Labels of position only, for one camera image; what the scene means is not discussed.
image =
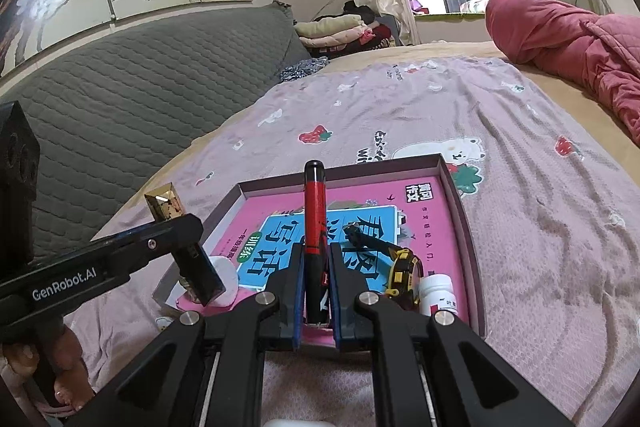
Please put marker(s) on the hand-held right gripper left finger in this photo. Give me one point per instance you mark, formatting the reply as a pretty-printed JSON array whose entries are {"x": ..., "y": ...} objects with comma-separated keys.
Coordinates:
[{"x": 240, "y": 337}]

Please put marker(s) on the red quilted blanket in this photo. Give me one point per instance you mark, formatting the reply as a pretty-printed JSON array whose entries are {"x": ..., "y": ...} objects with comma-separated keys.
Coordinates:
[{"x": 560, "y": 32}]

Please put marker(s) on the grey cardboard box tray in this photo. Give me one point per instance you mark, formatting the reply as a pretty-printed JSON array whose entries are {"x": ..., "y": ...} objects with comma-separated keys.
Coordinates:
[{"x": 455, "y": 227}]

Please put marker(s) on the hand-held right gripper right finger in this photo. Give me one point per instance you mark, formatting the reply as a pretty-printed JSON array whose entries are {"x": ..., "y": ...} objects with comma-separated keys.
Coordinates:
[{"x": 395, "y": 337}]

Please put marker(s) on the grey quilted headboard cover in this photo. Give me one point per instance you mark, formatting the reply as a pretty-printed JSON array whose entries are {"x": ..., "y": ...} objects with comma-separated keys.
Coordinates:
[{"x": 125, "y": 97}]

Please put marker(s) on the yellow black tape measure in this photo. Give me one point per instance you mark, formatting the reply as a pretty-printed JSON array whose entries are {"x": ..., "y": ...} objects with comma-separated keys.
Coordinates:
[{"x": 407, "y": 274}]

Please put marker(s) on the person's left hand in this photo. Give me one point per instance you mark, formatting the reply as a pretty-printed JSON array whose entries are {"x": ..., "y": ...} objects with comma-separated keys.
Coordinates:
[{"x": 72, "y": 367}]

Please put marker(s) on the pile of folded clothes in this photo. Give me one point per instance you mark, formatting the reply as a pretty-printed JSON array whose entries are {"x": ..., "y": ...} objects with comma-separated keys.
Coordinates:
[{"x": 335, "y": 32}]

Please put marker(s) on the pink book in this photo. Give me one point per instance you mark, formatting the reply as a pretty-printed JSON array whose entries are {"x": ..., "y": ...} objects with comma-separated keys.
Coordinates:
[{"x": 435, "y": 237}]

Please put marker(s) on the red black pen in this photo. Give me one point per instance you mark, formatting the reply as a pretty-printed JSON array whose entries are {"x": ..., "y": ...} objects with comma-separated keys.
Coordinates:
[{"x": 315, "y": 207}]

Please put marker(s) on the white pill bottle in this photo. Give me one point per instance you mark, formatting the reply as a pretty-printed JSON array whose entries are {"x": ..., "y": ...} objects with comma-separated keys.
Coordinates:
[{"x": 439, "y": 294}]

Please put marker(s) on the dark patterned cloth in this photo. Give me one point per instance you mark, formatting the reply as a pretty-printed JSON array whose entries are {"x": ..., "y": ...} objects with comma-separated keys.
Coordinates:
[{"x": 302, "y": 69}]

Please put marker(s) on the purple cloth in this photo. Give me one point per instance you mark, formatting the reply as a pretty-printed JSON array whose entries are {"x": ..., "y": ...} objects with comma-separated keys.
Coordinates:
[{"x": 417, "y": 3}]

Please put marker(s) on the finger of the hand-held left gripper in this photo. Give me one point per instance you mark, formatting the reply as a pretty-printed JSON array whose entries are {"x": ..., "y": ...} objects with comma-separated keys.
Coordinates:
[{"x": 165, "y": 237}]

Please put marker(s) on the white round lid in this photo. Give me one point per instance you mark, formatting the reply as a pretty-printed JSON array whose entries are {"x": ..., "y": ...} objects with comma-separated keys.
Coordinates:
[{"x": 225, "y": 282}]

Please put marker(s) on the pink printed bedsheet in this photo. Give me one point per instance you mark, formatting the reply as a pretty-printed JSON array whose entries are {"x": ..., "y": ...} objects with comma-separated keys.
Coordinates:
[{"x": 525, "y": 207}]

